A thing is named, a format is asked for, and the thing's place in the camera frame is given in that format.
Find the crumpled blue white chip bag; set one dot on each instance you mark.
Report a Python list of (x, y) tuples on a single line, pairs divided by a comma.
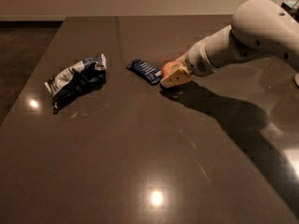
[(78, 79)]

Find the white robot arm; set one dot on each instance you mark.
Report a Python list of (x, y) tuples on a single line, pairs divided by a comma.
[(258, 27)]

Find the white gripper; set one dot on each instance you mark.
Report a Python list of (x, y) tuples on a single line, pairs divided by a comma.
[(194, 61)]

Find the blue rxbar wrapper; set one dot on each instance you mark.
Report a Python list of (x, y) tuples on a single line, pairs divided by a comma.
[(145, 70)]

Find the red apple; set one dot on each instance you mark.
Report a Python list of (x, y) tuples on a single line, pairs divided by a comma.
[(168, 68)]

